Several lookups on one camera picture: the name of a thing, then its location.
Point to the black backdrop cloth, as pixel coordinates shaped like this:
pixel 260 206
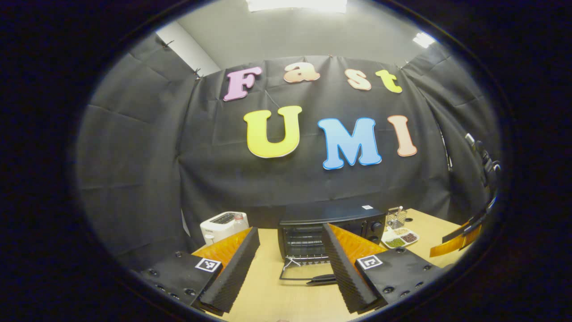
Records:
pixel 178 179

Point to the clear plastic bottle red label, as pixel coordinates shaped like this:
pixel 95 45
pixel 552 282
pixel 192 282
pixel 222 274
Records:
pixel 239 218

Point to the white toaster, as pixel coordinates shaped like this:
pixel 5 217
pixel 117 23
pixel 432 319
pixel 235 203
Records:
pixel 219 228

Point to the white divided dish of beans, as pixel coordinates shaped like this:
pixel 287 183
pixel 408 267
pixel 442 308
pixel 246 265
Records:
pixel 400 238

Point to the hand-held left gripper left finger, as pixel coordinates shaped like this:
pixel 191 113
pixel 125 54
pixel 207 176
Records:
pixel 234 273

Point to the black electric oven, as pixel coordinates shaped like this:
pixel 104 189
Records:
pixel 326 213

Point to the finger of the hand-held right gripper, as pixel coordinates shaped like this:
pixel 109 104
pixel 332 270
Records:
pixel 451 246

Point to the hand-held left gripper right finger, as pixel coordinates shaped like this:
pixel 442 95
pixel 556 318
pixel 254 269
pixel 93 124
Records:
pixel 344 273

